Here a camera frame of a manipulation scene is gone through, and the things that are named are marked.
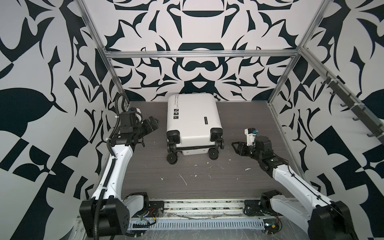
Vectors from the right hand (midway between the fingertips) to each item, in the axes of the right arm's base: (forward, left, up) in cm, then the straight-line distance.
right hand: (237, 142), depth 84 cm
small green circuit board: (-37, -12, -14) cm, 41 cm away
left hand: (+7, +45, +13) cm, 47 cm away
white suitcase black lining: (+6, +23, +8) cm, 26 cm away
